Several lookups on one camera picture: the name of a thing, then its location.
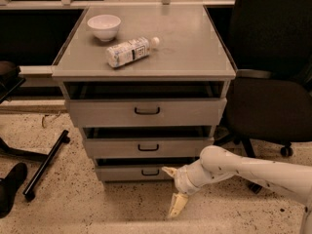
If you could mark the plastic bottle with white label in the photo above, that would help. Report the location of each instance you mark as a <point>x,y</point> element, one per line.
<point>129,51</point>

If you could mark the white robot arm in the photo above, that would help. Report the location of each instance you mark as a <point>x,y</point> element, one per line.
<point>217,164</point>

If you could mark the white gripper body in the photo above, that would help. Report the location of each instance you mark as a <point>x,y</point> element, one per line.
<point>181,179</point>

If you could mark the black office chair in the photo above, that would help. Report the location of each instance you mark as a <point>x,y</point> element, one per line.
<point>270,44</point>

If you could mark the grey drawer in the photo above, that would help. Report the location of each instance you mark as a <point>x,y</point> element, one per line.
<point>145,112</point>
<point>133,173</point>
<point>145,147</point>

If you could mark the grey bottom drawer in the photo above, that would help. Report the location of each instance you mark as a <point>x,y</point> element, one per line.
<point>133,173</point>

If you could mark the black chair base left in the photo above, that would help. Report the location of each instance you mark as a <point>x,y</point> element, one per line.
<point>9,81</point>

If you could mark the white ceramic bowl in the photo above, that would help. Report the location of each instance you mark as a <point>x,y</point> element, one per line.
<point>104,27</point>

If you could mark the grey top drawer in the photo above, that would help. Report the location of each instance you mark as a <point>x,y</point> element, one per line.
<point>145,112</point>

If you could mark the grey middle drawer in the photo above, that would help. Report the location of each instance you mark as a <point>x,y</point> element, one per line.
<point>145,147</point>

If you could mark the grey drawer cabinet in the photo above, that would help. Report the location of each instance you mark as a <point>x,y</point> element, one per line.
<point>190,62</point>

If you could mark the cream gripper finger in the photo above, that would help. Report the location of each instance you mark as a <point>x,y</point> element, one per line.
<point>178,203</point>
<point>170,171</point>

